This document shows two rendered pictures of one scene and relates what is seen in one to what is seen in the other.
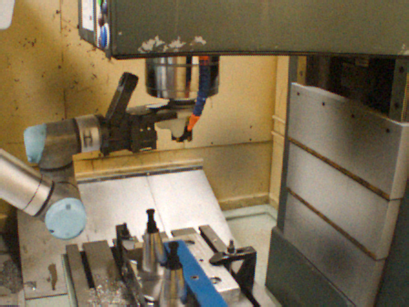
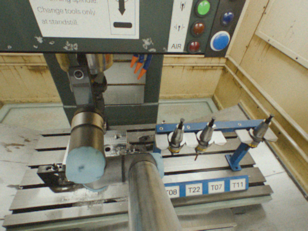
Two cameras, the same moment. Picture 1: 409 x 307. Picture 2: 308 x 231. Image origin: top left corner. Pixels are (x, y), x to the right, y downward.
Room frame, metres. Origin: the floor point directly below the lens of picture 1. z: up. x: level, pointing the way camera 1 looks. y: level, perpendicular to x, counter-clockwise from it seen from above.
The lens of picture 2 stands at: (0.69, 0.44, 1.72)
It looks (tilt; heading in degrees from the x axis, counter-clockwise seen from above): 44 degrees down; 276
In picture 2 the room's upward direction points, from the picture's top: 6 degrees clockwise
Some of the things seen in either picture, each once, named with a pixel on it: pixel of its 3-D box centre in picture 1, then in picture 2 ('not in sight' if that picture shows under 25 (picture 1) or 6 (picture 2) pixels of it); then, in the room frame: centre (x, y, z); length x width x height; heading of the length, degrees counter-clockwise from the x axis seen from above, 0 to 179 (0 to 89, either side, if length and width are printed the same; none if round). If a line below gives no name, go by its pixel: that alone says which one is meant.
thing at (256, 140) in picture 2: not in sight; (256, 135); (0.33, -0.06, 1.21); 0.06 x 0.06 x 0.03
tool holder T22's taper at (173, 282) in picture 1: (173, 284); (208, 131); (0.54, 0.01, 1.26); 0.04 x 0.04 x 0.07
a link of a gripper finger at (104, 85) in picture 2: (155, 116); (99, 85); (0.91, 0.04, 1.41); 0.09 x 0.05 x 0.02; 99
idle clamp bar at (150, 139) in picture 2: not in sight; (161, 140); (0.71, -0.17, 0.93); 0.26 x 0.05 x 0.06; 23
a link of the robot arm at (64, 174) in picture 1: (59, 189); (101, 171); (0.84, 0.24, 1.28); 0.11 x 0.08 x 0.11; 18
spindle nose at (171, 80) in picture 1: (182, 65); (83, 43); (0.96, -0.01, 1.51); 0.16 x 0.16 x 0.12
